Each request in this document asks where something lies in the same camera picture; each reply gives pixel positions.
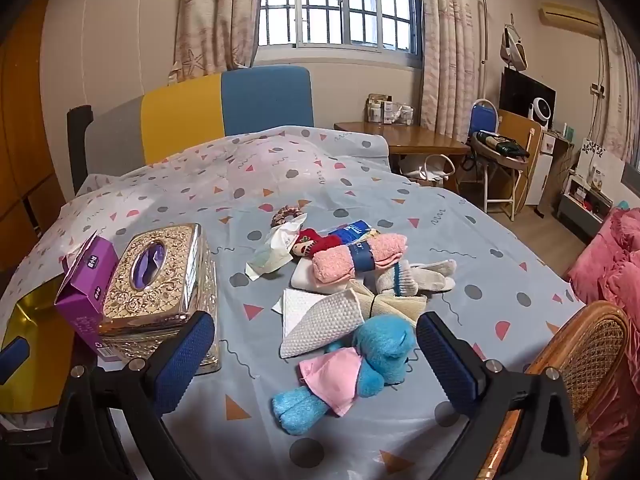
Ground gold ornate tissue box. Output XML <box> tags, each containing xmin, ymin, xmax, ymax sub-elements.
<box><xmin>97</xmin><ymin>223</ymin><xmax>222</xmax><ymax>376</ymax></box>

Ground grey low shelf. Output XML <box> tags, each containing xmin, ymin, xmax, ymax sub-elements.
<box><xmin>557</xmin><ymin>175</ymin><xmax>616</xmax><ymax>241</ymax></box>

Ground white plastic wipes packet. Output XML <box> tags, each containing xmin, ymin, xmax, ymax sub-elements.
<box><xmin>245</xmin><ymin>213</ymin><xmax>307</xmax><ymax>281</ymax></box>

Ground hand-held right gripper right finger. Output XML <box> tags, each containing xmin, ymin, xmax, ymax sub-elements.
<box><xmin>416</xmin><ymin>311</ymin><xmax>586</xmax><ymax>480</ymax></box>

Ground beige patterned curtain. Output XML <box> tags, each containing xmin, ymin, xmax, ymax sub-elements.
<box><xmin>597</xmin><ymin>5</ymin><xmax>640</xmax><ymax>161</ymax></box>
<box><xmin>420</xmin><ymin>0</ymin><xmax>476</xmax><ymax>138</ymax></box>
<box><xmin>167</xmin><ymin>0</ymin><xmax>266</xmax><ymax>83</ymax></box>

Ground dark bag on chair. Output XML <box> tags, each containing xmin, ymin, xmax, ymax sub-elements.
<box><xmin>472</xmin><ymin>130</ymin><xmax>530</xmax><ymax>161</ymax></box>

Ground blue plush toy pink dress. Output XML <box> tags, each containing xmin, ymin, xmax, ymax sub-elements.
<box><xmin>271</xmin><ymin>316</ymin><xmax>417</xmax><ymax>433</ymax></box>

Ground barred window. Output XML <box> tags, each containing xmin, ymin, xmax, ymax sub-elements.
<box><xmin>257</xmin><ymin>0</ymin><xmax>423</xmax><ymax>68</ymax></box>

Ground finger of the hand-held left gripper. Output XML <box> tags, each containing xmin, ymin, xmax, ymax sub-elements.
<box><xmin>0</xmin><ymin>337</ymin><xmax>29</xmax><ymax>386</ymax></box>

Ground wooden side table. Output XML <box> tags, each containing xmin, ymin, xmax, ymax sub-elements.
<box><xmin>334</xmin><ymin>121</ymin><xmax>471</xmax><ymax>173</ymax></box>

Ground wall air conditioner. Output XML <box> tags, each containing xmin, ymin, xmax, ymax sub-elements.
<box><xmin>538</xmin><ymin>2</ymin><xmax>603</xmax><ymax>38</ymax></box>

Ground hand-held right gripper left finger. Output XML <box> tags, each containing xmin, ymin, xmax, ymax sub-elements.
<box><xmin>47</xmin><ymin>310</ymin><xmax>221</xmax><ymax>480</ymax></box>

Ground grey yellow blue sofa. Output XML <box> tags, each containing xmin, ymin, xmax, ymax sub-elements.
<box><xmin>67</xmin><ymin>66</ymin><xmax>315</xmax><ymax>196</ymax></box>

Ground beige cardboard box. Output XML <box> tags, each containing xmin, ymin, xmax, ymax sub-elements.
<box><xmin>367</xmin><ymin>94</ymin><xmax>391</xmax><ymax>123</ymax></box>

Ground hanging white bag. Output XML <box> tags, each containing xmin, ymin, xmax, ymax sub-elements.
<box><xmin>501</xmin><ymin>15</ymin><xmax>528</xmax><ymax>78</ymax></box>

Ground brown patterned scrunchie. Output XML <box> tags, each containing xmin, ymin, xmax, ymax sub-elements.
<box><xmin>271</xmin><ymin>206</ymin><xmax>300</xmax><ymax>228</ymax></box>

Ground blue folding chair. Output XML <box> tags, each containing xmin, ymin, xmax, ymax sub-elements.
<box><xmin>467</xmin><ymin>99</ymin><xmax>531</xmax><ymax>221</ymax></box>

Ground white stand pole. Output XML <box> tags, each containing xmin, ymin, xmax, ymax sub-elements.
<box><xmin>480</xmin><ymin>0</ymin><xmax>508</xmax><ymax>106</ymax></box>

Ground rattan chair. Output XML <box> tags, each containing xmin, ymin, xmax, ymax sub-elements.
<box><xmin>475</xmin><ymin>300</ymin><xmax>632</xmax><ymax>480</ymax></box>

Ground white tote bag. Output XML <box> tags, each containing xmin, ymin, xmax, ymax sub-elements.
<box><xmin>400</xmin><ymin>152</ymin><xmax>457</xmax><ymax>186</ymax></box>

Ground gold metal tray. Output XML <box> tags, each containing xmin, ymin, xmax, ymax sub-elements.
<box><xmin>0</xmin><ymin>275</ymin><xmax>76</xmax><ymax>431</ymax></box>

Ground clear plastic container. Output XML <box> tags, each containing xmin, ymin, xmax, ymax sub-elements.
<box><xmin>382</xmin><ymin>102</ymin><xmax>416</xmax><ymax>126</ymax></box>

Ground white knit work gloves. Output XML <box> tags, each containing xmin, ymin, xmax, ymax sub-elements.
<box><xmin>375</xmin><ymin>259</ymin><xmax>457</xmax><ymax>297</ymax></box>

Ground pink towel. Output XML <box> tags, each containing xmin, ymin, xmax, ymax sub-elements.
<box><xmin>312</xmin><ymin>234</ymin><xmax>408</xmax><ymax>291</ymax></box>

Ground white waffle cloth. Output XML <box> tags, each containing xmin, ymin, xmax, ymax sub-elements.
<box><xmin>279</xmin><ymin>292</ymin><xmax>366</xmax><ymax>359</ymax></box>

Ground purple cardboard box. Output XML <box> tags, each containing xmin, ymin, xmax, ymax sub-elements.
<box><xmin>54</xmin><ymin>231</ymin><xmax>120</xmax><ymax>353</ymax></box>

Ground blue pocket tissue pack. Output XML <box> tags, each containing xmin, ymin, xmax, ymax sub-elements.
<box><xmin>327</xmin><ymin>220</ymin><xmax>381</xmax><ymax>246</ymax></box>

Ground pink blanket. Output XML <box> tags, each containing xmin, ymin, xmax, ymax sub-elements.
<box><xmin>565</xmin><ymin>207</ymin><xmax>640</xmax><ymax>471</ymax></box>

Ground wooden folding board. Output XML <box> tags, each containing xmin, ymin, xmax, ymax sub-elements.
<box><xmin>495</xmin><ymin>109</ymin><xmax>543</xmax><ymax>208</ymax></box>

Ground red plush doll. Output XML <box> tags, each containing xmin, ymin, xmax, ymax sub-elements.
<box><xmin>292</xmin><ymin>228</ymin><xmax>341</xmax><ymax>261</ymax></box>

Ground beige cloth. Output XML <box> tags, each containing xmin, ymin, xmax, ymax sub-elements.
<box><xmin>347</xmin><ymin>280</ymin><xmax>428</xmax><ymax>326</ymax></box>

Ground white flowered paper bag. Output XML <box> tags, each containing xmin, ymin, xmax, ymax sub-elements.
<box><xmin>575</xmin><ymin>137</ymin><xmax>626</xmax><ymax>196</ymax></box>

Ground yellow wooden wardrobe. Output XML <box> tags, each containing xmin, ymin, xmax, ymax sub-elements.
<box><xmin>0</xmin><ymin>0</ymin><xmax>66</xmax><ymax>271</ymax></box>

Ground black monitor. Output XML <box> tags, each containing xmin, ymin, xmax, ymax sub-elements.
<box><xmin>500</xmin><ymin>67</ymin><xmax>557</xmax><ymax>128</ymax></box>

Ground white small cabinet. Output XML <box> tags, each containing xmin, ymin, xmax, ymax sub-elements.
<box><xmin>525</xmin><ymin>130</ymin><xmax>573</xmax><ymax>206</ymax></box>

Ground white sponge block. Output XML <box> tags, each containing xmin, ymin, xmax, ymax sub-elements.
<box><xmin>291</xmin><ymin>262</ymin><xmax>351</xmax><ymax>293</ymax></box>

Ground patterned plastic tablecloth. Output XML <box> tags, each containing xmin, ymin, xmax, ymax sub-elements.
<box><xmin>0</xmin><ymin>125</ymin><xmax>588</xmax><ymax>480</ymax></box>

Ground white paper napkin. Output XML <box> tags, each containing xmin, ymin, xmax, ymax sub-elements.
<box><xmin>272</xmin><ymin>287</ymin><xmax>326</xmax><ymax>331</ymax></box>

